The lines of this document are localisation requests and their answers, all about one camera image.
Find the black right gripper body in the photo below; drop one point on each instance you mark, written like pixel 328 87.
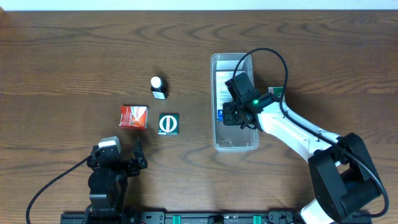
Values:
pixel 232 112

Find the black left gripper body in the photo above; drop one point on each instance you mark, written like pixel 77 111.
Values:
pixel 129 168

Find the white green medicine box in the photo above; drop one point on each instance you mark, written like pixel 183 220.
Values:
pixel 276 93

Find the blue Kool Fever box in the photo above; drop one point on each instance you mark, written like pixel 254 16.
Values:
pixel 224 72

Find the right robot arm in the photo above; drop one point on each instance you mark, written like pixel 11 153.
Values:
pixel 345 181

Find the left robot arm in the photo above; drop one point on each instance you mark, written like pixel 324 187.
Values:
pixel 108 182

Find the clear plastic container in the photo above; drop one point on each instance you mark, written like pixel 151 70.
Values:
pixel 232 138

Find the green round-logo box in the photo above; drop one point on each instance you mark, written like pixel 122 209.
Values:
pixel 168 124

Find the red Panadol box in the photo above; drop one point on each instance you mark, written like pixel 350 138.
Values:
pixel 134 117

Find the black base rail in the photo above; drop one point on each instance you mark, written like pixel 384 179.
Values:
pixel 158 217

